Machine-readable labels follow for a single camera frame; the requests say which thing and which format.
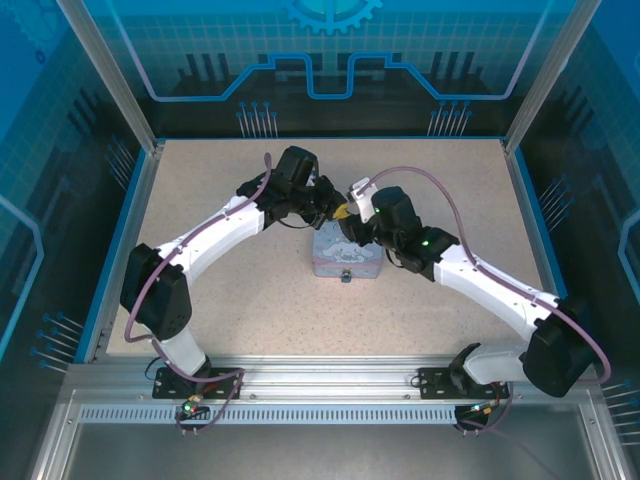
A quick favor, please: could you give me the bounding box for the pastel cartoon tin box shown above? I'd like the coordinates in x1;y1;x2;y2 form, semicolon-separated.
311;221;386;279

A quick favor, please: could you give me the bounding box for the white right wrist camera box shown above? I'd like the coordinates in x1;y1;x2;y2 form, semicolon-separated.
347;178;375;225

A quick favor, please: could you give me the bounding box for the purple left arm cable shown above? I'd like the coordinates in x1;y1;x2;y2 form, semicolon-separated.
123;151;274;437

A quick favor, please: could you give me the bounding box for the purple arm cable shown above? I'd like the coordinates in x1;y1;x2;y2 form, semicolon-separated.
123;151;274;437
366;166;613;437

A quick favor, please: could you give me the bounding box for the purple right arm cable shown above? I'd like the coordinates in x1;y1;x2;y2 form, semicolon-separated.
366;166;613;437

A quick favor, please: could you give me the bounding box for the aluminium mounting rail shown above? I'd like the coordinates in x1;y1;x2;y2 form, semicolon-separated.
65;354;597;402

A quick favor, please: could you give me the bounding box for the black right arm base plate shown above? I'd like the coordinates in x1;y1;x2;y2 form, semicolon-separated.
416;366;511;401

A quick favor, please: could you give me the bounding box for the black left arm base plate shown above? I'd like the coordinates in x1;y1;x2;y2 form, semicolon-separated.
151;366;245;401

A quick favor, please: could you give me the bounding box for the slotted grey cable duct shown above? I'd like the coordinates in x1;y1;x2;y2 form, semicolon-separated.
78;405;459;426

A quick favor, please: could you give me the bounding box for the aluminium frame post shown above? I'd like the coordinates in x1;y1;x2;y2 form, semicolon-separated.
54;0;167;155
502;0;605;155

